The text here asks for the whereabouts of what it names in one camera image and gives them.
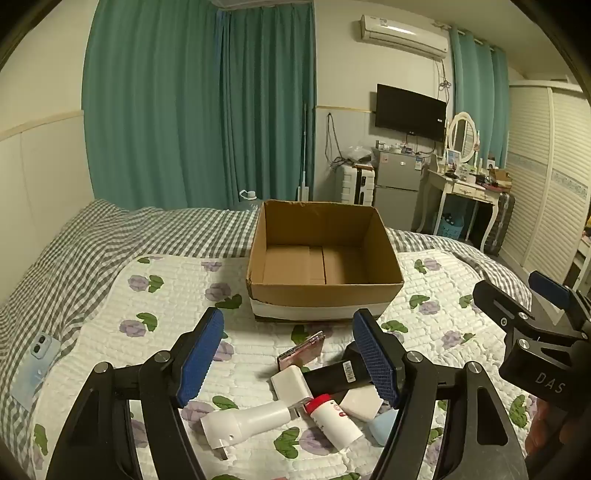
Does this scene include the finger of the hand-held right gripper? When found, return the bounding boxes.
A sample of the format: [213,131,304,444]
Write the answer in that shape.
[472,279,537,332]
[528,270,591,325]

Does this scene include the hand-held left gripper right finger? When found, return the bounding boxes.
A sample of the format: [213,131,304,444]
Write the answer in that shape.
[352,308,529,480]

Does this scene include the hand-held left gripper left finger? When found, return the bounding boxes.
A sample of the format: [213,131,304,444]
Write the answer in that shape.
[46,307,225,480]

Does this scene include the white soap box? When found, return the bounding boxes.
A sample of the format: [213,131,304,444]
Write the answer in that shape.
[339,384,385,422]

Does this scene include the black cylinder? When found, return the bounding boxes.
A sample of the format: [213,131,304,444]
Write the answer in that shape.
[305,342,384,398]

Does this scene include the light blue round object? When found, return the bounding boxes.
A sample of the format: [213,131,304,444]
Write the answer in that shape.
[369,408,398,447]

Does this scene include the white bottle with red cap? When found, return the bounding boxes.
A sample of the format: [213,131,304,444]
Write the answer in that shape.
[305,394,365,452]

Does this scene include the pink phone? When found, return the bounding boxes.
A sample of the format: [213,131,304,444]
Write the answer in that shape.
[277,330,326,372]

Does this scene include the white cone-shaped device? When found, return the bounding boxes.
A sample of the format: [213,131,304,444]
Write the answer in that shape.
[200,399,305,461]

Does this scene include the white square adapter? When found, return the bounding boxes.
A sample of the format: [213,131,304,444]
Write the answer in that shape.
[270,364,315,404]

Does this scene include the cardboard box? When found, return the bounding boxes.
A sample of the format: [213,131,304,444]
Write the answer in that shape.
[246,200,405,324]

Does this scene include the person's right hand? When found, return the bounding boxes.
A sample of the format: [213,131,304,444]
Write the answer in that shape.
[525,396,591,463]

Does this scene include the white floral quilt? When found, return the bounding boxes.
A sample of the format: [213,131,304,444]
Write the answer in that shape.
[32,251,555,480]

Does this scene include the dark suitcase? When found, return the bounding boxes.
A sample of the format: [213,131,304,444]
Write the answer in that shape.
[482,191,515,254]

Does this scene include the white slatted wardrobe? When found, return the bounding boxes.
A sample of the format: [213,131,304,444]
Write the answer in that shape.
[501,80,591,287]

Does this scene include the white dressing table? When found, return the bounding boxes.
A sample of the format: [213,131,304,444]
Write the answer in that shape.
[416,166,509,252]

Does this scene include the small grey fridge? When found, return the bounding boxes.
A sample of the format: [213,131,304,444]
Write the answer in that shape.
[372,148,428,232]

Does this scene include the bed with checked sheet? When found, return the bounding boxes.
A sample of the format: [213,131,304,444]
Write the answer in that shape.
[0,198,532,480]

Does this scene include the phone in light blue case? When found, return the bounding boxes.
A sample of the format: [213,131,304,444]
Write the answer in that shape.
[10,331,61,411]

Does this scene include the white oval mirror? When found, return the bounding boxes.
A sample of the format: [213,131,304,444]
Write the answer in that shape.
[447,112,478,164]

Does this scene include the white hard suitcase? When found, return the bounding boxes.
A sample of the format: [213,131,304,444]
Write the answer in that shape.
[341,164,376,207]

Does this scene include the white mop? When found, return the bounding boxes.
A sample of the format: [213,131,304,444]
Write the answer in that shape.
[295,104,311,201]

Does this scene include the green curtain beside wardrobe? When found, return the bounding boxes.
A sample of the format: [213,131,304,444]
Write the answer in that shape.
[450,28,510,169]

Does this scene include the clear plastic bag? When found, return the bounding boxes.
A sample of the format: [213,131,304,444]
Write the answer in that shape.
[344,145,373,165]

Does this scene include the air conditioner pipe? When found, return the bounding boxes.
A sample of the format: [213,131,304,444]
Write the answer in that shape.
[434,58,451,100]

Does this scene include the wide green curtain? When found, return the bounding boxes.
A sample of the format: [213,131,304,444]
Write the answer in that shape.
[82,0,232,210]

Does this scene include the narrow green curtain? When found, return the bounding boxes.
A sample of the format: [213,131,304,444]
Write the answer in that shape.
[222,4,318,208]

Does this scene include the white air conditioner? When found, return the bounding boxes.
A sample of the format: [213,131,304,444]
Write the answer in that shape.
[360,15,450,60]

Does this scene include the black wall television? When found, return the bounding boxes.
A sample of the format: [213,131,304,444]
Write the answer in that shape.
[375,83,448,143]

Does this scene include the hanging wall cables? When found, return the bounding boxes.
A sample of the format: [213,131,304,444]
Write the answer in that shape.
[323,113,342,168]

